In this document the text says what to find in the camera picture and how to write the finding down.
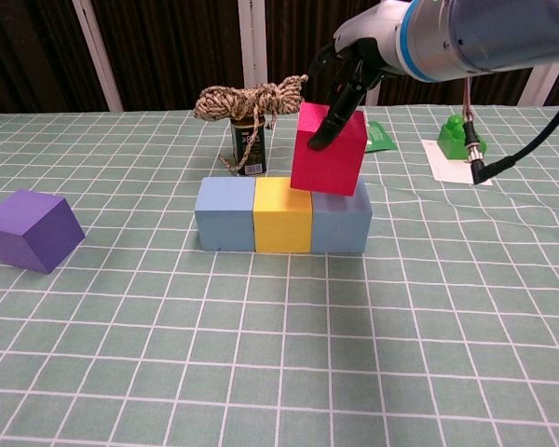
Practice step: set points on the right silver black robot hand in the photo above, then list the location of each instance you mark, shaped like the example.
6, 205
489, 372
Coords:
372, 32

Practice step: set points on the pink foam cube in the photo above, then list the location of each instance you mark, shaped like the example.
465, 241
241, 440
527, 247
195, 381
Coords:
328, 167

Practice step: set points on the light blue foam cube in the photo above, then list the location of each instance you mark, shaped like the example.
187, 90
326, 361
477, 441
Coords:
223, 219
340, 228

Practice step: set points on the yellow foam cube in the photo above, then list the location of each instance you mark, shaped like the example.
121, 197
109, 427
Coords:
282, 228

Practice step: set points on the purple foam cube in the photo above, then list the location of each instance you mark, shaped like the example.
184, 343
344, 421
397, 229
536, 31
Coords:
28, 233

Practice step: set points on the green foil packet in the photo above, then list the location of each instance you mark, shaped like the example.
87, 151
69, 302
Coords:
382, 139

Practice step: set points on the green toy building brick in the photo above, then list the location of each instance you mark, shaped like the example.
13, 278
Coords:
449, 139

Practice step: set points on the white paper card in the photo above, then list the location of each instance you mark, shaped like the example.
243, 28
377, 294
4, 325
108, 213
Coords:
447, 170

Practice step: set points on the dark green tin can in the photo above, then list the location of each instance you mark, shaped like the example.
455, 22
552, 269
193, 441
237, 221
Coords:
258, 158

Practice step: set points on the green checked tablecloth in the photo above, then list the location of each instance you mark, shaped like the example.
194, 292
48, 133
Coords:
279, 372

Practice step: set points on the white frame post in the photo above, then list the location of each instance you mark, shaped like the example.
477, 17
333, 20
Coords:
372, 95
98, 56
253, 42
538, 84

